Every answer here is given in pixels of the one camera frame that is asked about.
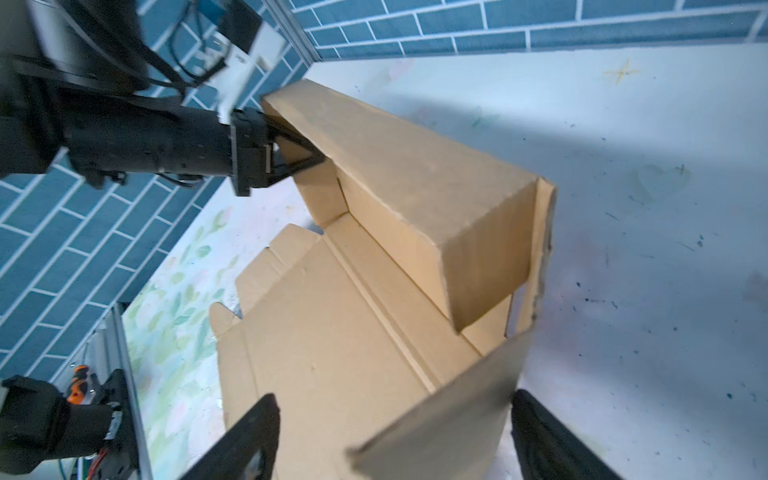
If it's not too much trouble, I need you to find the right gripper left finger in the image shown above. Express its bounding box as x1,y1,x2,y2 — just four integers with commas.
182,394,280,480

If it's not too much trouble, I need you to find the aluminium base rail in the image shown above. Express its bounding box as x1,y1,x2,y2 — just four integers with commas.
55,304,153,479

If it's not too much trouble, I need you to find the brown cardboard box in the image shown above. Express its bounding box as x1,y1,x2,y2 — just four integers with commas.
210,80,556,479

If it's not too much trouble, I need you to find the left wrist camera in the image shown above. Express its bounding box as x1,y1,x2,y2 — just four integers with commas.
197,1,287,125

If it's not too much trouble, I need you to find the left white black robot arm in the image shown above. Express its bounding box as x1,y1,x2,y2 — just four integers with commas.
1,1,325,196

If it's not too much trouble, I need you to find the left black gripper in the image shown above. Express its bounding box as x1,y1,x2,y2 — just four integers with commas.
62,101,325,196

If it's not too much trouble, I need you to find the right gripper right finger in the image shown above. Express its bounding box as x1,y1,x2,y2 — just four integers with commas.
511,389,620,480

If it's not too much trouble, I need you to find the orange black screwdriver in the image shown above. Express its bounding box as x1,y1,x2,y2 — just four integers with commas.
67,364,89,405

